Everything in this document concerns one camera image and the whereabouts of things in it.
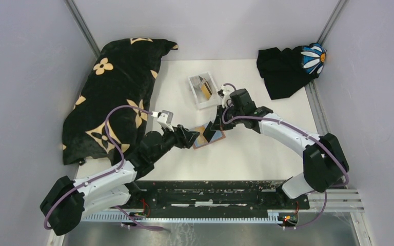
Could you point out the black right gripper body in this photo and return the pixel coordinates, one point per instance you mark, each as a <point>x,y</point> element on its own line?
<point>231,113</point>

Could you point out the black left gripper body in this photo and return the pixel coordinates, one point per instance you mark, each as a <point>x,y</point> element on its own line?
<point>169,140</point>

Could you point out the orange credit card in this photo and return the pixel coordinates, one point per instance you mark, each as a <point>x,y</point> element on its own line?
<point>201,140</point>

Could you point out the tan leather card holder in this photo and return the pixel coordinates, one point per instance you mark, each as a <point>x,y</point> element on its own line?
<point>222,137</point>

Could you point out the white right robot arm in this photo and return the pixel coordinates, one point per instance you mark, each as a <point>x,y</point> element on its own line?
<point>324,163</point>

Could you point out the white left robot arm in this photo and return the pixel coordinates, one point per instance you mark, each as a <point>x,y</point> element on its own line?
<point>69,201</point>

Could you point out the gold credit card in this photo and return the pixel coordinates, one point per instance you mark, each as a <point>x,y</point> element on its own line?
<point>206,90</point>

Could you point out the clear acrylic card tray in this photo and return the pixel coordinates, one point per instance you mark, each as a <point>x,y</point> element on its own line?
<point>200,101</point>

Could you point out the stack of grey cards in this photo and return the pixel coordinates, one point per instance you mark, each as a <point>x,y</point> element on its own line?
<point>197,81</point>

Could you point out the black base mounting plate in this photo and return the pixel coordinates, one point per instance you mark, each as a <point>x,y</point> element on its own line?
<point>211,199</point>

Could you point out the black cloth with daisy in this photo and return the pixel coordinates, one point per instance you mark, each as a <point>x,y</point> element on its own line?
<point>286,71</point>

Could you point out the black floral pillow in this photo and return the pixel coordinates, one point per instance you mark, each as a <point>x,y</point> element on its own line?
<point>109,118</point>

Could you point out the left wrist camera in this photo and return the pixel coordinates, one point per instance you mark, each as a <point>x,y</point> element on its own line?
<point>164,119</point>

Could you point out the aluminium rail frame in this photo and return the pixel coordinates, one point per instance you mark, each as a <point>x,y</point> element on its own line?
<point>333,201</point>

